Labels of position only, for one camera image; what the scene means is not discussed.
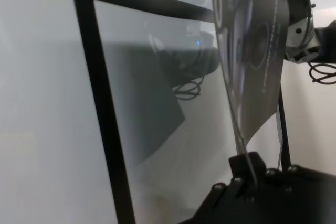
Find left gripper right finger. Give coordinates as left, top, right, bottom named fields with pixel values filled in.
left=246, top=151, right=267, bottom=184

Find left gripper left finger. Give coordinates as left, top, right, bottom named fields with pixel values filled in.
left=228, top=154, right=255, bottom=186

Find black robot print poster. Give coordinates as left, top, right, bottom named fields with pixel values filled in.
left=209, top=0, right=290, bottom=156

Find black metal table frame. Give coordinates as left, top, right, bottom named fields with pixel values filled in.
left=277, top=87, right=291, bottom=170

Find black coiled cable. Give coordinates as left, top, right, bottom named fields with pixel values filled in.
left=308, top=61, right=336, bottom=85

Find black tape frame outline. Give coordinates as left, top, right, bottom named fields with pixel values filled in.
left=67, top=0, right=218, bottom=224

